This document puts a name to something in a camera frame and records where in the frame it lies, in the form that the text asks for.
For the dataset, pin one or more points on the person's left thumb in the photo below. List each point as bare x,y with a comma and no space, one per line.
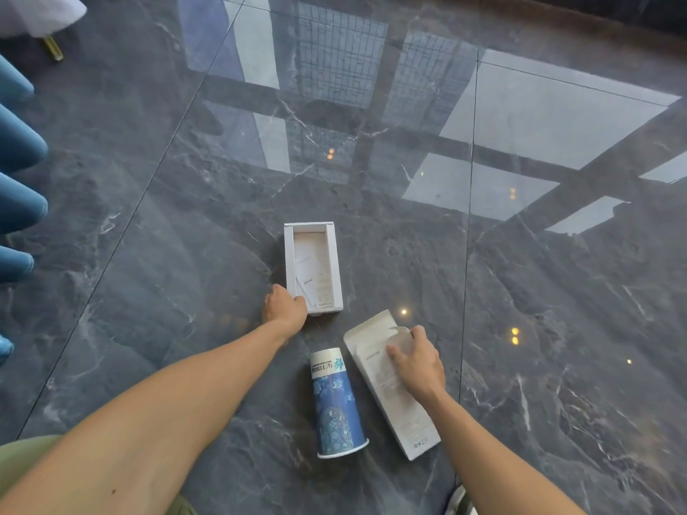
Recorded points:
301,305

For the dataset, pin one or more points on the person's right thumb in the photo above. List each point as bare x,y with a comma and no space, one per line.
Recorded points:
397,359

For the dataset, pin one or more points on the white paper leaflet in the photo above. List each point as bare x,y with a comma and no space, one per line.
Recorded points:
316,278

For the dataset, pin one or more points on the person's right hand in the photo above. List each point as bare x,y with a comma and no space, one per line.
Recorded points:
421,370

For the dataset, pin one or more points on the gold furniture leg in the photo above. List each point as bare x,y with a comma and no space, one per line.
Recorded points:
53,49

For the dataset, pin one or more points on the person's left hand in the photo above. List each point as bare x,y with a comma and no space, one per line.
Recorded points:
282,311

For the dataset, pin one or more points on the person's right forearm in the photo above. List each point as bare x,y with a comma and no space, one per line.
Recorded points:
483,461

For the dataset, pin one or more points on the white shoe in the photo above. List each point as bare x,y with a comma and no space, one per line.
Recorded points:
460,503

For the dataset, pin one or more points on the blue upholstered chair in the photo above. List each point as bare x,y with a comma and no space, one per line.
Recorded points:
19,203

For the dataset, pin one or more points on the blue patterned cylinder cup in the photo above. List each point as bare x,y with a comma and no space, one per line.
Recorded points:
338,412

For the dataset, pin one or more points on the white box tray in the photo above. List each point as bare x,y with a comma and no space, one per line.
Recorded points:
335,262

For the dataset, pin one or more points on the white cloth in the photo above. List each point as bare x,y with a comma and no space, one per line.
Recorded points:
32,10

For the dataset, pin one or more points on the person's left forearm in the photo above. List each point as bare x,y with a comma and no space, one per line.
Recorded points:
161,423

